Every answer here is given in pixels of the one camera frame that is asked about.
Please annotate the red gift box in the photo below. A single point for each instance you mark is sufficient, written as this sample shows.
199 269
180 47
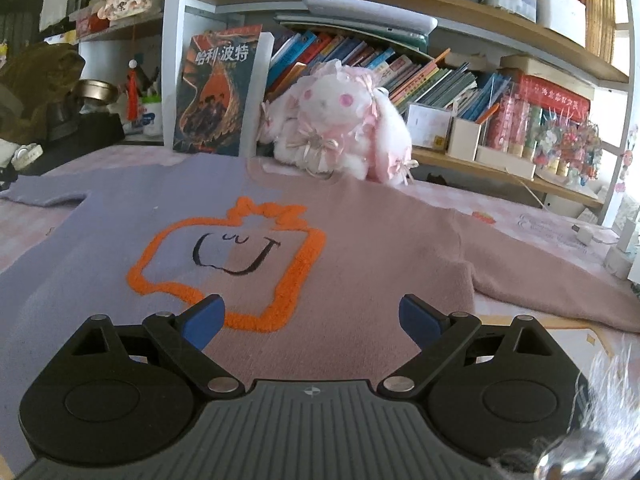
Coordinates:
550 96

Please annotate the colourful figurines in clear box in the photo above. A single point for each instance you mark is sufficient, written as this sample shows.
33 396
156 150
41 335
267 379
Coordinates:
554 141

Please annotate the white wooden bookshelf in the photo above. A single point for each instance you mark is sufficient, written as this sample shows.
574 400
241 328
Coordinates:
179 20

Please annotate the white charger plug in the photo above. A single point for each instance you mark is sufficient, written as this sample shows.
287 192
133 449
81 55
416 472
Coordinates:
585 236

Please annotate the white small storage box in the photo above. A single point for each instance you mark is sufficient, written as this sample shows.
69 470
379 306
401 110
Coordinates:
464 138

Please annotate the white tablet on books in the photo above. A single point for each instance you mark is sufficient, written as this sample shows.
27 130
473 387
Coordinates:
370 10

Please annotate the purple pink knit sweater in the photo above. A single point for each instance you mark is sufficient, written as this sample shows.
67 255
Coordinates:
361 339

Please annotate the white pink plush bunny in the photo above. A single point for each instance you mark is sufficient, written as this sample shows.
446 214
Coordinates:
338 119

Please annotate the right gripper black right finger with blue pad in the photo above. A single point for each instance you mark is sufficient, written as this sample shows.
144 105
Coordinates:
450 343

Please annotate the Harry Potter book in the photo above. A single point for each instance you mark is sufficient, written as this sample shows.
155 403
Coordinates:
221 90

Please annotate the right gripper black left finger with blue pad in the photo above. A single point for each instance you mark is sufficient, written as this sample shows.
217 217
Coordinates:
159 359

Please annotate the fluffy white sleeve cuff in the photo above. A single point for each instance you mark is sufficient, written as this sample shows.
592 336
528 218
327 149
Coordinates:
612 410

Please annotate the row of upright books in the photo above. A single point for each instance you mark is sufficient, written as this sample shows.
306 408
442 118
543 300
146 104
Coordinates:
409 76

